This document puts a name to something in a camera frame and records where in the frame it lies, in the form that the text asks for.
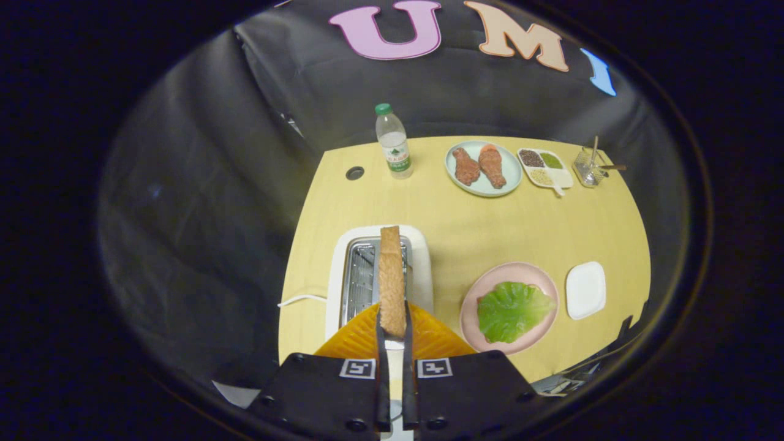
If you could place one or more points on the white divided seasoning dish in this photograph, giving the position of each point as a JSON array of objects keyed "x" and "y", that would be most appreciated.
[{"x": 560, "y": 179}]

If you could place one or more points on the orange brown meat piece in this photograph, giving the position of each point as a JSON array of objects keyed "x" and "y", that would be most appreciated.
[{"x": 492, "y": 166}]

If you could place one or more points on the black backdrop cloth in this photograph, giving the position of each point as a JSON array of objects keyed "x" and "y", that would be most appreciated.
[{"x": 184, "y": 214}]

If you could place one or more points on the pink plate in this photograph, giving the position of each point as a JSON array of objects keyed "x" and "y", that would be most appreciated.
[{"x": 517, "y": 272}]

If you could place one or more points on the small white plate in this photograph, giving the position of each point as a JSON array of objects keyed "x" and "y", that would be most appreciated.
[{"x": 585, "y": 291}]

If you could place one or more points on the wooden stick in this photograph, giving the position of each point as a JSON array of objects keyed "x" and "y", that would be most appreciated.
[
  {"x": 612, "y": 167},
  {"x": 593, "y": 150}
]

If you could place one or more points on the white toaster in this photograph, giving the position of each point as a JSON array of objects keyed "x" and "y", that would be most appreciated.
[{"x": 422, "y": 269}]

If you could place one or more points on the dark brown meat piece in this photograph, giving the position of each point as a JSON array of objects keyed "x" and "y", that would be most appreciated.
[{"x": 467, "y": 167}]

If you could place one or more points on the green lettuce leaf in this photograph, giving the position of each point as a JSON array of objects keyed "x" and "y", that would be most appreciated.
[{"x": 514, "y": 312}]

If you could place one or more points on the light green plate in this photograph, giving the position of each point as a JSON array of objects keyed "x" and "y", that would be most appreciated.
[{"x": 511, "y": 168}]

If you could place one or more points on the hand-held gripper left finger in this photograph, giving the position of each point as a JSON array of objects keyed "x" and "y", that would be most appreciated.
[{"x": 324, "y": 398}]

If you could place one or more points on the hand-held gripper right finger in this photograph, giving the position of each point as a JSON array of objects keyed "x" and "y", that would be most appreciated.
[{"x": 471, "y": 392}]

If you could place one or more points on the white paper sheet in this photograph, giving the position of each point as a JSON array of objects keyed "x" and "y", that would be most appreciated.
[{"x": 236, "y": 393}]

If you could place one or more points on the brown toast slice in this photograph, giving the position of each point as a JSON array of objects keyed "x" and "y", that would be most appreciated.
[{"x": 392, "y": 275}]

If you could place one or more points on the clear water bottle green cap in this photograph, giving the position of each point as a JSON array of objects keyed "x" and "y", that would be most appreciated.
[{"x": 394, "y": 147}]

